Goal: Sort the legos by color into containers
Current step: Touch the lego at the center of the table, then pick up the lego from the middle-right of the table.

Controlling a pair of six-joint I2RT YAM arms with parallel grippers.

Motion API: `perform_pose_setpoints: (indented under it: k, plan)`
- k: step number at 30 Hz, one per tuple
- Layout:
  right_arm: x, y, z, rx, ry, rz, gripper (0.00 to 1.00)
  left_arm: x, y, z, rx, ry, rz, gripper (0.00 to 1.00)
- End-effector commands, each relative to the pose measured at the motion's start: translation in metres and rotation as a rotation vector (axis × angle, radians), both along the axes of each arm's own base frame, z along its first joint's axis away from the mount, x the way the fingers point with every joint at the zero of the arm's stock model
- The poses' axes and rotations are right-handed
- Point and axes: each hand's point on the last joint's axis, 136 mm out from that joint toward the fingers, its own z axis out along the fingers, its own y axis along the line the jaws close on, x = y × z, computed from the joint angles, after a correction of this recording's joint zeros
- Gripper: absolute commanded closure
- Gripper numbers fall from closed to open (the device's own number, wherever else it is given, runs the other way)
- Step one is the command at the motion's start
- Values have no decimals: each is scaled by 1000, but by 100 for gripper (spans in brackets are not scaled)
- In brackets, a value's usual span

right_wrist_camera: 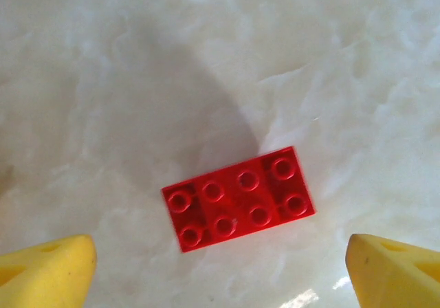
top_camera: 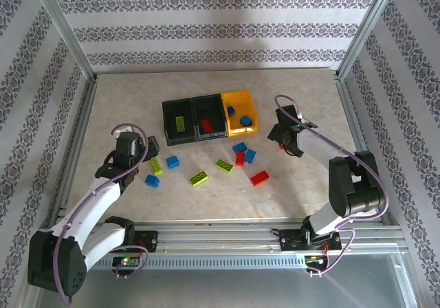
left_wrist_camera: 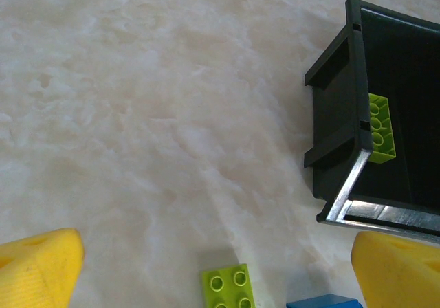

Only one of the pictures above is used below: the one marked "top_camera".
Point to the green lego brick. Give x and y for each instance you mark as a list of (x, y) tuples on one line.
[(198, 178), (180, 124), (224, 165), (155, 166)]

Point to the blue lego brick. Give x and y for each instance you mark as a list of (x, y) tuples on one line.
[(245, 120), (250, 156), (172, 162), (239, 148), (152, 180), (231, 110)]

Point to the black plastic bin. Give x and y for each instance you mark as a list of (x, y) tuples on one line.
[(180, 137), (209, 110)]

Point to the yellow plastic bin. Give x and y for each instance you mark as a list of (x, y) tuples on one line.
[(240, 131)]

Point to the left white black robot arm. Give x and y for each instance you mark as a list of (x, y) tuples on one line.
[(93, 201)]

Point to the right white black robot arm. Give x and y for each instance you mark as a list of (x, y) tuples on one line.
[(354, 184)]

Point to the control board with lights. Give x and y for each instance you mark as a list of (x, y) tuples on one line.
[(125, 261), (314, 259)]

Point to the grey metal sheet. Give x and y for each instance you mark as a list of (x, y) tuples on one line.
[(220, 291)]

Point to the aluminium side rail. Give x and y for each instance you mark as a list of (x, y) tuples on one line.
[(82, 115), (351, 115)]

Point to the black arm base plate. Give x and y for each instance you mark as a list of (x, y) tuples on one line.
[(146, 241), (292, 241)]

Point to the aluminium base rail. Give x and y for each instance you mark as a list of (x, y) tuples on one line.
[(213, 234)]

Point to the aluminium frame post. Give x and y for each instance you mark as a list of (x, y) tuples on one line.
[(64, 26), (366, 26)]

